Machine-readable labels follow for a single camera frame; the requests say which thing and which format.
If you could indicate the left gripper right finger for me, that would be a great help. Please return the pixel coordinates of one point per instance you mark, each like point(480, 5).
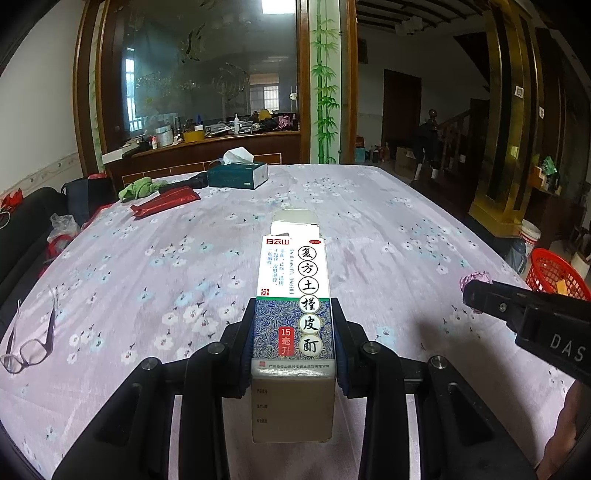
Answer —
point(424, 408)

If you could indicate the green cloth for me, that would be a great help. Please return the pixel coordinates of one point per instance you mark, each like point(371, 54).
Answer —
point(140, 188)

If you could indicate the red plastic mesh basket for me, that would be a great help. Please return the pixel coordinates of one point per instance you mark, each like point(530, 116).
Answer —
point(546, 268)

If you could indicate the white paint bucket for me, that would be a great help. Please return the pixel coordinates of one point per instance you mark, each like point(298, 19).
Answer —
point(531, 234)

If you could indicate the wooden headboard shelf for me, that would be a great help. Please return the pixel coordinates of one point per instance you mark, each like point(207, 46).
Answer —
point(196, 156)

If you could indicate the floral purple bed sheet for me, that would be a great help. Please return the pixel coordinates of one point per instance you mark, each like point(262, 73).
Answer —
point(164, 286)

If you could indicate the pink crumpled ball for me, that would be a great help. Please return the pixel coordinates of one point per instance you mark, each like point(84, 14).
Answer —
point(475, 276)

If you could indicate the red flat pouch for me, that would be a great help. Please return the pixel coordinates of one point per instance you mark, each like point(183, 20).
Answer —
point(166, 201)

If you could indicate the teal tissue box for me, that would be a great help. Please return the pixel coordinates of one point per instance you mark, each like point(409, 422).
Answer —
point(238, 170)

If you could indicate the white blue medicine box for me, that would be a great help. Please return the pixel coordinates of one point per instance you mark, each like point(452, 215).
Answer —
point(293, 351)

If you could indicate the clear plastic bag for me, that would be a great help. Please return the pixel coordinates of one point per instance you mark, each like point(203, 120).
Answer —
point(64, 229)

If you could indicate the dark bag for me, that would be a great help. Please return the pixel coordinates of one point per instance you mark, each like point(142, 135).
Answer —
point(85, 196)

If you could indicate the person right hand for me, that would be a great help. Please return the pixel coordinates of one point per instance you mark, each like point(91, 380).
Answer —
point(563, 440)

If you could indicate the black sofa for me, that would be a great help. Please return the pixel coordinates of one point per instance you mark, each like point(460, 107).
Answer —
point(24, 246)

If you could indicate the orange box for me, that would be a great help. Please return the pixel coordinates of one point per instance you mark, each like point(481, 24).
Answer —
point(563, 287)

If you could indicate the blue thermos jug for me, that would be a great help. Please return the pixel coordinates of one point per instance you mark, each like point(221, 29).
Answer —
point(516, 256)

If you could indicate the eyeglasses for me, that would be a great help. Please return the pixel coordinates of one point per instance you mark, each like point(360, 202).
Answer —
point(34, 350)

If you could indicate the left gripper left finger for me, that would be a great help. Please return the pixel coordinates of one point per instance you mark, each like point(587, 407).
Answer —
point(129, 438)

